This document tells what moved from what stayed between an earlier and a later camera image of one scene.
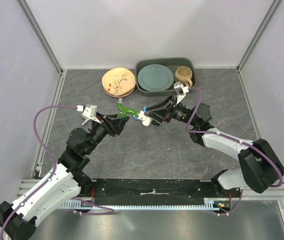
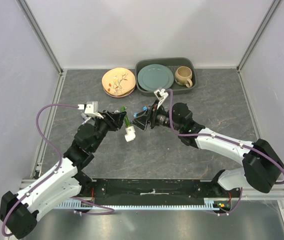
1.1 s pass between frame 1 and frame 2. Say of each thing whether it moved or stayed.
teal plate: stayed
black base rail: stayed
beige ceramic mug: stayed
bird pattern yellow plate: stayed
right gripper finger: moved
